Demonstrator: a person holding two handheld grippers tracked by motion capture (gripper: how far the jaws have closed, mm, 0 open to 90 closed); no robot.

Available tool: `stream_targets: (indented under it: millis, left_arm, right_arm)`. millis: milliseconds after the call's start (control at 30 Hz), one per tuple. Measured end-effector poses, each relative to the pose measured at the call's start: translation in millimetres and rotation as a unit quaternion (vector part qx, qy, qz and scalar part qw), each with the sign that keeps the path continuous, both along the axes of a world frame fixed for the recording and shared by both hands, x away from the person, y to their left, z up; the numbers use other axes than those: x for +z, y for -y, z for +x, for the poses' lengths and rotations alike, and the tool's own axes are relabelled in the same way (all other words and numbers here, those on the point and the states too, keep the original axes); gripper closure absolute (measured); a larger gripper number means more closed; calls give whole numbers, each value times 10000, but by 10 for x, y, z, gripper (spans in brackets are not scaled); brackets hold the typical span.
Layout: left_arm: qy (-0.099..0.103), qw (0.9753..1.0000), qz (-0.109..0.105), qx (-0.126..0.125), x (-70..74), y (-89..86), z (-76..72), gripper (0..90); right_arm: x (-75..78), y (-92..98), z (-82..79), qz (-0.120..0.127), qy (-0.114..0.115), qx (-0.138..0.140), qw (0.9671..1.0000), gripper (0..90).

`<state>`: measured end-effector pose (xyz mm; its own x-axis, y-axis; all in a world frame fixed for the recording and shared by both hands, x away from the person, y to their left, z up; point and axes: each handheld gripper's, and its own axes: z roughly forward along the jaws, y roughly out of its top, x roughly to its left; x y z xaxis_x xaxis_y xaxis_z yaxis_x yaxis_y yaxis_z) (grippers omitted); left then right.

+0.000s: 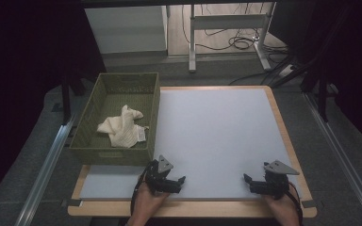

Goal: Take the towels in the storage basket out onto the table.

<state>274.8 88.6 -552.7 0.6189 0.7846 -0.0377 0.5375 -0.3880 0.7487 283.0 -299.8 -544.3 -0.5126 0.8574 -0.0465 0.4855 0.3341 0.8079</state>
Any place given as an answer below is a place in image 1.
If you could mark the black tripod legs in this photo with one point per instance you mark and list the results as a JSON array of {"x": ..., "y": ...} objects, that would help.
[{"x": 290, "y": 70}]

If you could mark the white cabinet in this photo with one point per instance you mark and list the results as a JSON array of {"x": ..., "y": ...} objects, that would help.
[{"x": 125, "y": 29}]

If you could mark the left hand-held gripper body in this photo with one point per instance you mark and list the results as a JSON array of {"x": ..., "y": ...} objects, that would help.
[{"x": 157, "y": 180}]

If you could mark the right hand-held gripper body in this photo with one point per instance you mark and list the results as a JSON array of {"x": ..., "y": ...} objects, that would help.
[{"x": 276, "y": 183}]

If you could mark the pale grey table mat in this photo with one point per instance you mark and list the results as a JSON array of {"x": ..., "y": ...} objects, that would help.
[{"x": 217, "y": 125}]

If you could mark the black stand post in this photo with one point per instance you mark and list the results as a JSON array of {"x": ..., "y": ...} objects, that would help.
[{"x": 66, "y": 100}]

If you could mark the olive green woven basket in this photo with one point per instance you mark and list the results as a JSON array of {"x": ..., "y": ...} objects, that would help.
[{"x": 119, "y": 88}]

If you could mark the aluminium rail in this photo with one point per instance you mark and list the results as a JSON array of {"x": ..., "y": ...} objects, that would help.
[
  {"x": 44, "y": 175},
  {"x": 342, "y": 157}
]

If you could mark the person's left hand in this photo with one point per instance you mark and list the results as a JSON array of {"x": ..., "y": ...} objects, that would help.
[{"x": 144, "y": 207}]

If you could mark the white metal desk frame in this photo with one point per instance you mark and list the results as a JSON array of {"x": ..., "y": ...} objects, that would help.
[{"x": 226, "y": 22}]

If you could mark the cream printed cloth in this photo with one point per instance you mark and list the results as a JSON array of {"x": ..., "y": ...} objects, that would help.
[{"x": 124, "y": 130}]

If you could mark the person's right hand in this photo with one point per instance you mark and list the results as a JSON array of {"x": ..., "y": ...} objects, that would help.
[{"x": 286, "y": 210}]

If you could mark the dark curtain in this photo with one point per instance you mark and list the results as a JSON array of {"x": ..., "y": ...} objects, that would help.
[
  {"x": 19, "y": 62},
  {"x": 352, "y": 47}
]

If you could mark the black tape piece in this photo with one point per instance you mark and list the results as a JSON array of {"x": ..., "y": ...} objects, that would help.
[
  {"x": 309, "y": 203},
  {"x": 72, "y": 202}
]

